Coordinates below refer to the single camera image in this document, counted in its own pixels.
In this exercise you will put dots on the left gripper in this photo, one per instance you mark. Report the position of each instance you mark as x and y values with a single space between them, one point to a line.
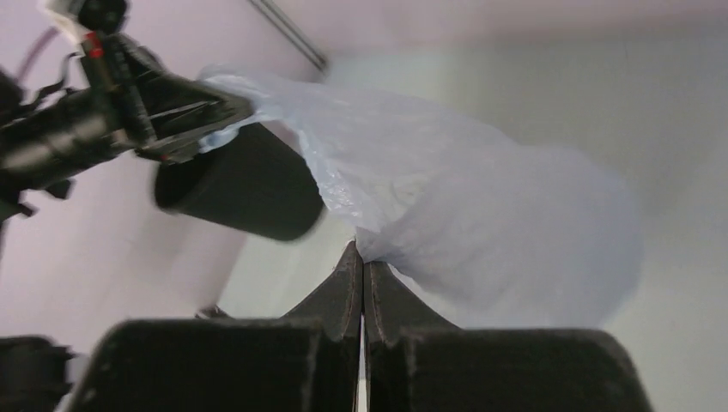
112 96

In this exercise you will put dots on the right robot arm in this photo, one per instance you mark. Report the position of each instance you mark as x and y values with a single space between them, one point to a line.
34 369

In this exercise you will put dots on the black trash bin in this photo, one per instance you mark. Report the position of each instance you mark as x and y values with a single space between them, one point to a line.
256 184

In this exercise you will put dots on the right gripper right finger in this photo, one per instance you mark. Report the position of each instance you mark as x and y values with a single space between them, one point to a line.
418 361

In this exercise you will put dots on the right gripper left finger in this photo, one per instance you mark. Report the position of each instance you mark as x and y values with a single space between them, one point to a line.
306 360

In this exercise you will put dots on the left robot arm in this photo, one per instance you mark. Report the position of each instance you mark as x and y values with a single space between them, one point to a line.
131 104

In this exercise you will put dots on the blue plastic trash bag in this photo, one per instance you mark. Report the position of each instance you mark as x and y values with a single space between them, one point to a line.
488 231

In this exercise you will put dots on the left corner frame post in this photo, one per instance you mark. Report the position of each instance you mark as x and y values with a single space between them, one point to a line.
285 26

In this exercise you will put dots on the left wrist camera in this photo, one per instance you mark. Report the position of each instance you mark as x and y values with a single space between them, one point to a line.
74 19

